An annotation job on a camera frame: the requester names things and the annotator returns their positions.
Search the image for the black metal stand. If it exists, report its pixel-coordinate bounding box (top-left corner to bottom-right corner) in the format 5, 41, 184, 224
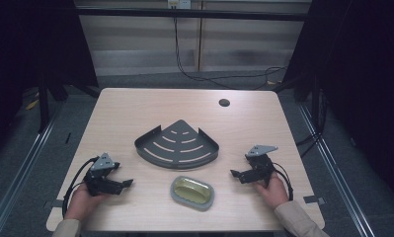
294, 73, 327, 158

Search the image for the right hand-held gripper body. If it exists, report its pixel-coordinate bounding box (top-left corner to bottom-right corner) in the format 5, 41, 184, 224
245, 144, 279, 190

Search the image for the white wall power outlet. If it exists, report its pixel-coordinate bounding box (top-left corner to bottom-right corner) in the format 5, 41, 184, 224
167, 0, 193, 10

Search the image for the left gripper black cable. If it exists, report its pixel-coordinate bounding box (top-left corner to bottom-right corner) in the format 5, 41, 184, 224
61, 156, 100, 219

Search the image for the person's left hand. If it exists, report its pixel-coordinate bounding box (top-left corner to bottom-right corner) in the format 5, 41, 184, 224
64, 183, 111, 221

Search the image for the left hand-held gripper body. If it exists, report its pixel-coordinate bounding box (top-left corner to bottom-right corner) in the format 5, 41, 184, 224
84, 152, 121, 198

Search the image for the grey tape strip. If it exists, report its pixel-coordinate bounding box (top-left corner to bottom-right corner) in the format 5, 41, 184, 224
303, 195, 326, 205
42, 198, 64, 209

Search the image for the person's right hand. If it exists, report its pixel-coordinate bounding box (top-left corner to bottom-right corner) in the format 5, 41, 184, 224
253, 171, 290, 210

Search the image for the dark grey corner shelf tray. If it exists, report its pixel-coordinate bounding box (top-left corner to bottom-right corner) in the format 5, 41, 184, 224
133, 118, 220, 171

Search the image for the metal floor rail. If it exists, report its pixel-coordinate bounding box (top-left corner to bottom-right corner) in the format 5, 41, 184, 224
297, 103, 378, 237
0, 108, 65, 237

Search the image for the grey soap dish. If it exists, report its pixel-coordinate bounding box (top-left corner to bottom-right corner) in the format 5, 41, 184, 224
170, 175, 216, 212

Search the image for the black horizontal frame bar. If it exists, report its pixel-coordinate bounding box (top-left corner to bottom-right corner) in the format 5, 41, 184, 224
75, 7, 311, 23

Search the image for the yellow-green soap bar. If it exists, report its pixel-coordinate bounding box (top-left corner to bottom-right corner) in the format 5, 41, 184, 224
174, 178, 211, 204

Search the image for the dark curtain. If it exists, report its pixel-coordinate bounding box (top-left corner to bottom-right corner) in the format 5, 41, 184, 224
0, 0, 100, 166
282, 0, 394, 198

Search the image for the black wall cable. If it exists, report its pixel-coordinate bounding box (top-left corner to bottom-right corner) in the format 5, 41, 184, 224
173, 17, 287, 91

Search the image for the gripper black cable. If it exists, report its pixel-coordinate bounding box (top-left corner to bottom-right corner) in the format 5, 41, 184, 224
272, 162, 294, 201
61, 156, 100, 219

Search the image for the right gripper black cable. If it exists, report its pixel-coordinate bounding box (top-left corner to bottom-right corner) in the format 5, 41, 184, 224
272, 162, 294, 201

